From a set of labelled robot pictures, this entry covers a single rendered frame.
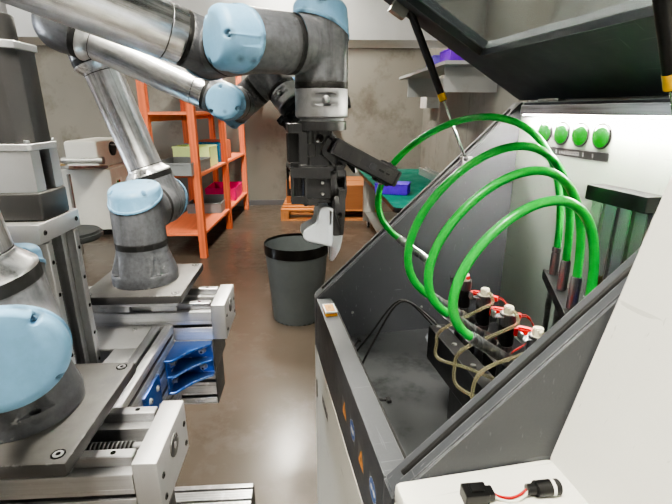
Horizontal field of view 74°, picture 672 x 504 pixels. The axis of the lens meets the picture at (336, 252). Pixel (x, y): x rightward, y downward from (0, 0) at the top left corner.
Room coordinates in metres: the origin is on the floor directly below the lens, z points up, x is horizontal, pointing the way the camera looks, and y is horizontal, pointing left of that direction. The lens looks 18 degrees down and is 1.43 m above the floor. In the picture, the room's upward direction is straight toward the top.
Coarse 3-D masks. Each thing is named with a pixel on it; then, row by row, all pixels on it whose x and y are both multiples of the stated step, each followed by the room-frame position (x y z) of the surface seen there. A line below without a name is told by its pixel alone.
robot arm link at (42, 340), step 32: (0, 224) 0.42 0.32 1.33; (0, 256) 0.40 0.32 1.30; (32, 256) 0.43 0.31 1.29; (0, 288) 0.38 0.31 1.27; (32, 288) 0.41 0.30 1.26; (0, 320) 0.36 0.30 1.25; (32, 320) 0.38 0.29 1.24; (0, 352) 0.36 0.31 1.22; (32, 352) 0.38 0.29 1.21; (64, 352) 0.40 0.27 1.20; (0, 384) 0.36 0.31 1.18; (32, 384) 0.38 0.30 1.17
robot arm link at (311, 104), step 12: (300, 96) 0.65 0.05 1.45; (312, 96) 0.64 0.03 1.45; (324, 96) 0.63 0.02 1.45; (336, 96) 0.64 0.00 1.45; (300, 108) 0.65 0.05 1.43; (312, 108) 0.64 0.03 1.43; (324, 108) 0.64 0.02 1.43; (336, 108) 0.64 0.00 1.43; (300, 120) 0.66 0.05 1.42; (312, 120) 0.64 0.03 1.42; (324, 120) 0.64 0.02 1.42; (336, 120) 0.65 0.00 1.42
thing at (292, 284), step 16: (272, 240) 3.10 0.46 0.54; (288, 240) 3.18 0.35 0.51; (304, 240) 3.19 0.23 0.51; (272, 256) 2.81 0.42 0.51; (288, 256) 2.76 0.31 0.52; (304, 256) 2.77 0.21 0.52; (320, 256) 2.84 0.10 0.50; (272, 272) 2.84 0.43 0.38; (288, 272) 2.78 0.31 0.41; (304, 272) 2.78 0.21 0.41; (320, 272) 2.87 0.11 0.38; (272, 288) 2.87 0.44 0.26; (288, 288) 2.79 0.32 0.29; (304, 288) 2.79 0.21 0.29; (272, 304) 2.93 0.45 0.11; (288, 304) 2.80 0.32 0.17; (304, 304) 2.80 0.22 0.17; (288, 320) 2.81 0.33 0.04; (304, 320) 2.81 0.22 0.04
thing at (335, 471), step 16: (320, 368) 1.04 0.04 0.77; (320, 384) 1.05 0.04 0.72; (320, 400) 1.05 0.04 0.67; (320, 416) 1.06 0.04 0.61; (336, 416) 0.83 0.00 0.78; (320, 432) 1.06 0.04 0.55; (336, 432) 0.83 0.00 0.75; (320, 448) 1.06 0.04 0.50; (336, 448) 0.83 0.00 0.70; (320, 464) 1.07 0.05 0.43; (336, 464) 0.83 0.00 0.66; (320, 480) 1.07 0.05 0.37; (336, 480) 0.83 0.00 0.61; (352, 480) 0.67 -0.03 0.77; (320, 496) 1.07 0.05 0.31; (336, 496) 0.83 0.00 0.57; (352, 496) 0.67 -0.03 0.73
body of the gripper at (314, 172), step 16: (288, 128) 0.64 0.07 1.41; (304, 128) 0.65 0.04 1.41; (320, 128) 0.64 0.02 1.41; (336, 128) 0.64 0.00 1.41; (288, 144) 0.66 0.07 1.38; (304, 144) 0.65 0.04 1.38; (320, 144) 0.66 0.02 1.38; (288, 160) 0.66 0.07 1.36; (304, 160) 0.65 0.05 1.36; (320, 160) 0.66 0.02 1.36; (336, 160) 0.66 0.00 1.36; (288, 176) 0.69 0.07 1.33; (304, 176) 0.63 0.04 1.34; (320, 176) 0.64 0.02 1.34; (336, 176) 0.64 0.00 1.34; (288, 192) 0.69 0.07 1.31; (304, 192) 0.66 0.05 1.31; (320, 192) 0.64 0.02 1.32; (336, 192) 0.64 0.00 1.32
